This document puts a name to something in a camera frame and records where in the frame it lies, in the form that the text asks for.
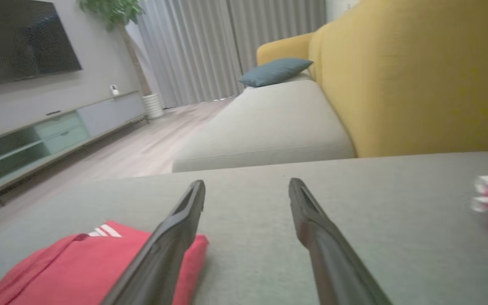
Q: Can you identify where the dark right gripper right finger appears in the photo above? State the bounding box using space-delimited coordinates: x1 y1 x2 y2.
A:
288 177 393 305

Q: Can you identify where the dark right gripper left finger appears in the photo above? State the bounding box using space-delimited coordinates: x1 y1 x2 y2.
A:
99 180 206 305

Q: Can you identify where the red white sports jersey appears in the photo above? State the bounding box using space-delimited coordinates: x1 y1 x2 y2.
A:
0 220 209 305

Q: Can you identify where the large grey sofa ottoman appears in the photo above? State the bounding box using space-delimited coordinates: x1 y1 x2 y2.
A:
0 151 488 305

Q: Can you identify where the white ribbed plant pot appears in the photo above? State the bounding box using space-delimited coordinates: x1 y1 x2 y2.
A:
142 92 165 119

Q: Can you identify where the grey sofa seat cushion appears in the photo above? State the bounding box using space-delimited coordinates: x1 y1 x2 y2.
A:
172 72 357 173

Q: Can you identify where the grey green tv cabinet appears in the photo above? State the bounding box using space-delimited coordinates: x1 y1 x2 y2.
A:
0 90 149 206

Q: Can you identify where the teal throw pillow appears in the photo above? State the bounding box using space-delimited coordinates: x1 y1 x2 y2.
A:
239 58 314 88

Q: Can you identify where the yellow sofa backrest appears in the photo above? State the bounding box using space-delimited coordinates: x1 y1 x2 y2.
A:
256 0 488 158

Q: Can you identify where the grey pleated curtain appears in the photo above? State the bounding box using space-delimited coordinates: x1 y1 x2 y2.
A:
136 0 327 108

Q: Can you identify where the green potted plant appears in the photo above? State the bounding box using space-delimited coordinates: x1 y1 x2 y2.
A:
78 0 153 97

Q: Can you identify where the black wall television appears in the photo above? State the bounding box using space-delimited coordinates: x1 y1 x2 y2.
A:
0 0 83 89

